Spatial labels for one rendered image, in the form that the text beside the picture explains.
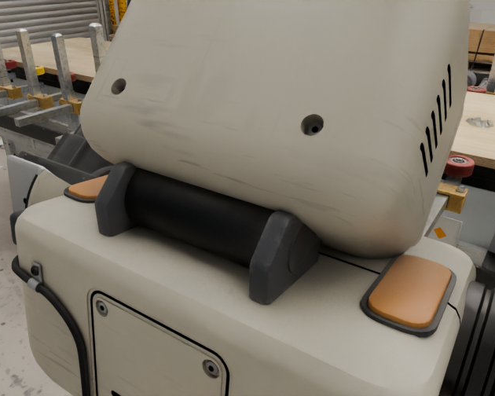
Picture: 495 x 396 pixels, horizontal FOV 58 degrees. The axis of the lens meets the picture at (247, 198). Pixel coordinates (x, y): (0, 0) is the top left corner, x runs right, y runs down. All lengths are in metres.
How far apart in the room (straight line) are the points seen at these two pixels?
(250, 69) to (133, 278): 0.13
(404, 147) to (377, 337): 0.08
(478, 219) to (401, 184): 1.28
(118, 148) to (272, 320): 0.13
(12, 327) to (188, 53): 2.02
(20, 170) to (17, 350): 1.70
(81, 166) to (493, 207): 1.22
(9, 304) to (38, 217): 2.04
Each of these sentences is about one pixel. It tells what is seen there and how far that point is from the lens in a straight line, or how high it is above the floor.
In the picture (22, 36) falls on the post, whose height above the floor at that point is 1.09.
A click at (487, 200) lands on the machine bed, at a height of 0.77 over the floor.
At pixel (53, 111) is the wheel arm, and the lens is 2.01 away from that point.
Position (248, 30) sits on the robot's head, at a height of 1.35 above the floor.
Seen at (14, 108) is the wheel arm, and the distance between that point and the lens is 2.21.
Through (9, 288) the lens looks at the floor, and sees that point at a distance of 2.45.
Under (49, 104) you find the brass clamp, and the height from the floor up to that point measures 0.80.
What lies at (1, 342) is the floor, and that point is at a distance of 2.17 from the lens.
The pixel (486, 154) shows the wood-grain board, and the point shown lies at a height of 0.90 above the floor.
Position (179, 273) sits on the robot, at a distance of 0.24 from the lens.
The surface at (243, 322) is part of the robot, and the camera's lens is 0.22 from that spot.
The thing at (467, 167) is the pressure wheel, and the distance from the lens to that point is 1.30.
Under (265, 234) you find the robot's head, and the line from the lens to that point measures 0.21.
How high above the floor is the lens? 1.38
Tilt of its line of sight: 28 degrees down
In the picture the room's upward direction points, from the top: straight up
